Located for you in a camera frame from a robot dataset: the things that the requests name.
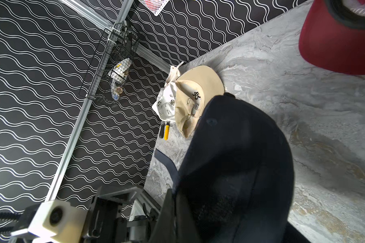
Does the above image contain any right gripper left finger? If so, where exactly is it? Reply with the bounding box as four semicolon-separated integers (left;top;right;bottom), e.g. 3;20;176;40
149;189;175;243

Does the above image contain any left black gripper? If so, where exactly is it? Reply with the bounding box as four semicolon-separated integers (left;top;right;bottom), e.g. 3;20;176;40
82;186;158;243

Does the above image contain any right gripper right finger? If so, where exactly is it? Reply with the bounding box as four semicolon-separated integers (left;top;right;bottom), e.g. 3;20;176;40
175;193;202;243

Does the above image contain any dark navy cap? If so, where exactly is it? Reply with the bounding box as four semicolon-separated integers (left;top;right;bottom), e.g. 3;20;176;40
154;93;294;243

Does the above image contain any white cap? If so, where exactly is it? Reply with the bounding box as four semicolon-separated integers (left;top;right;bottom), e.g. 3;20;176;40
152;82;177;123

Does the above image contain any tan cap with logo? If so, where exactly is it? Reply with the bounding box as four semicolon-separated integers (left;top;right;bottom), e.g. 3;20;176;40
174;65;225;138

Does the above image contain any cream cap with text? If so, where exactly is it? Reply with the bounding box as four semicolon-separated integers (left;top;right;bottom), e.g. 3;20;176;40
164;61;184;87

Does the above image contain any grey and red cap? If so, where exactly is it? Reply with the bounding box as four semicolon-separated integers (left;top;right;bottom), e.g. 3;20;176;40
324;0;365;30

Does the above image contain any aluminium back crossbar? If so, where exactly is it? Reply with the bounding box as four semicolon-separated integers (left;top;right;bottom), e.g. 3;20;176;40
136;44;170;74

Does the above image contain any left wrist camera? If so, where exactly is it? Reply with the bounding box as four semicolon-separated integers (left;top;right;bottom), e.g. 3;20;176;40
10;199;87;243

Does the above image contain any aluminium left side rail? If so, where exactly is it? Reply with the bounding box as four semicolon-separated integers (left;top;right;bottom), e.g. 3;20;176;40
11;1;133;242

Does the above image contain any black wire basket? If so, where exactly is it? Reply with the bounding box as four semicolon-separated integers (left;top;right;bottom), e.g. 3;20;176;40
79;20;140;107

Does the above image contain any aluminium frame post left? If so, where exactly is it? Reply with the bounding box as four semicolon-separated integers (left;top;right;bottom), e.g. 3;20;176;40
59;0;113;30

